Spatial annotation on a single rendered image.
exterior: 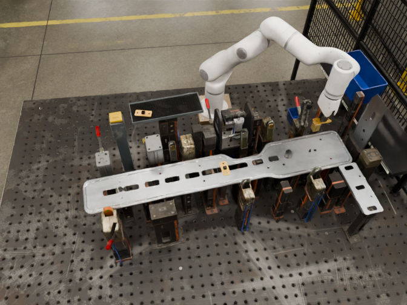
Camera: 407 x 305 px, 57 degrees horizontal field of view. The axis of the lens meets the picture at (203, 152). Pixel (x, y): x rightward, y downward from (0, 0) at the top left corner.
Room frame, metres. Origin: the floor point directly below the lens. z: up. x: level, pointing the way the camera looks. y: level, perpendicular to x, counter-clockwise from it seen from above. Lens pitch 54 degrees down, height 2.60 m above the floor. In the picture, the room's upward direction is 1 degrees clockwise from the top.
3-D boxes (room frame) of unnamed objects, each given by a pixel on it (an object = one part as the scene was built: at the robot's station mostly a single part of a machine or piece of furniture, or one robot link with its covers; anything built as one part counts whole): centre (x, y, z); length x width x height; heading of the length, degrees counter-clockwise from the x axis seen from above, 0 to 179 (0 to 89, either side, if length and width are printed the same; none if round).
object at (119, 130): (1.26, 0.45, 0.92); 0.08 x 0.08 x 0.44; 15
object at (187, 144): (1.18, 0.09, 0.89); 0.13 x 0.11 x 0.38; 15
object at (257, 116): (1.33, -0.27, 0.91); 0.07 x 0.05 x 0.42; 15
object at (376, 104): (1.24, -0.82, 1.17); 0.12 x 0.01 x 0.34; 15
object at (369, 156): (1.13, -0.86, 0.88); 0.08 x 0.08 x 0.36; 15
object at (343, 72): (1.19, -0.56, 1.53); 0.09 x 0.08 x 0.13; 136
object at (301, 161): (1.05, -0.09, 1.00); 1.38 x 0.22 x 0.02; 105
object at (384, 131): (1.49, -0.93, 1.02); 0.90 x 0.22 x 0.03; 15
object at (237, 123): (1.29, -0.15, 0.94); 0.18 x 0.13 x 0.49; 105
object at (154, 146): (1.14, 0.25, 0.90); 0.13 x 0.10 x 0.41; 15
